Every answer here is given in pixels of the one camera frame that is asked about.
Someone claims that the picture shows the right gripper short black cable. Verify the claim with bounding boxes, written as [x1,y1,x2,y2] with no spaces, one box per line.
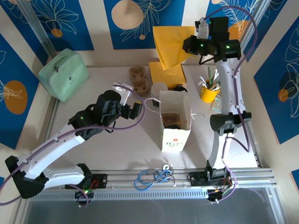
[198,54,212,65]

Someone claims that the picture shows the aluminium front rail frame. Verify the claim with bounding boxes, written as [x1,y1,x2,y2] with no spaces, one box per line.
[20,167,280,194]

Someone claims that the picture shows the yellow holder cup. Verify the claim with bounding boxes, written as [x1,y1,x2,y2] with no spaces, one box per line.
[200,83,221,103]

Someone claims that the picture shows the gripper short black cable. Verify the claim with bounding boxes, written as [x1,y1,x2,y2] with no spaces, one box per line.
[198,54,212,65]
[102,120,116,134]

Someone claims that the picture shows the perforated grey cable duct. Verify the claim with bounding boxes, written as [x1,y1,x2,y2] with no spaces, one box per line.
[29,190,210,202]

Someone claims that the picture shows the stacked cardboard cup carriers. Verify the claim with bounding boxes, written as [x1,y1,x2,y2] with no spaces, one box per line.
[128,66,150,95]

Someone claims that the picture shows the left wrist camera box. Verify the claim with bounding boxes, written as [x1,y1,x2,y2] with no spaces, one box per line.
[112,82,135,106]

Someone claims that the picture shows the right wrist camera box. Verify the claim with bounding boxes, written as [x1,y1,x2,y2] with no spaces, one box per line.
[195,17,209,40]

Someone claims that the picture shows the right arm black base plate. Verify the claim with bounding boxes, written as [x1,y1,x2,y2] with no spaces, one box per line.
[188,172,233,187]

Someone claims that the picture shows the coiled blue cable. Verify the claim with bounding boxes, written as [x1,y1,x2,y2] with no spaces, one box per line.
[134,169,173,191]

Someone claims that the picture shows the stack of paper cups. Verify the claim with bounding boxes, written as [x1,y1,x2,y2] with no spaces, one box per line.
[150,83,168,109]

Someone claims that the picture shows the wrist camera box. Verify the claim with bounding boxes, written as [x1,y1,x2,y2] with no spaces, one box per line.
[195,17,209,40]
[112,82,135,106]

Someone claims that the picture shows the single yellow paper napkin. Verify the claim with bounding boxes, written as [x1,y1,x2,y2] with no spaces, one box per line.
[153,25,197,71]

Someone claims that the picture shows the white paper takeout bag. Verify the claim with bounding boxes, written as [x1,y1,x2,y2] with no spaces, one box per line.
[144,90,205,153]

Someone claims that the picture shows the thin grey wire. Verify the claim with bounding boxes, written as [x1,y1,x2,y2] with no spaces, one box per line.
[161,163,176,187]

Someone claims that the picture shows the brown cardboard cup carrier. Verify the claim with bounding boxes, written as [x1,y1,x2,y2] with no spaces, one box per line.
[162,112,187,129]

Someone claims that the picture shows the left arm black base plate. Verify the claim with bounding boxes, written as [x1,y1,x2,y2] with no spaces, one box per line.
[64,174,108,189]

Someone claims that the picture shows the left gripper short black cable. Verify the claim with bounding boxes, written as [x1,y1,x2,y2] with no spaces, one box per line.
[102,120,116,134]

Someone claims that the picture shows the aluminium frame post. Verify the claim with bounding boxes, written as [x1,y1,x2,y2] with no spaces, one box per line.
[17,0,57,58]
[228,0,269,70]

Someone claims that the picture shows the black connector module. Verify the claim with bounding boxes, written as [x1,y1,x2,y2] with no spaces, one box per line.
[74,188,94,206]
[206,188,227,204]

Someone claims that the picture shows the clear glass container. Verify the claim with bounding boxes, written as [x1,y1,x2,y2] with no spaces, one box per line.
[211,97,222,113]

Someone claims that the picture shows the stack of yellow napkins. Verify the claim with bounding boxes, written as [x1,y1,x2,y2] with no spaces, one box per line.
[149,62,187,88]

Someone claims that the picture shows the mint green zip case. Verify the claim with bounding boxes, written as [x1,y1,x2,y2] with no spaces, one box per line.
[38,48,89,103]

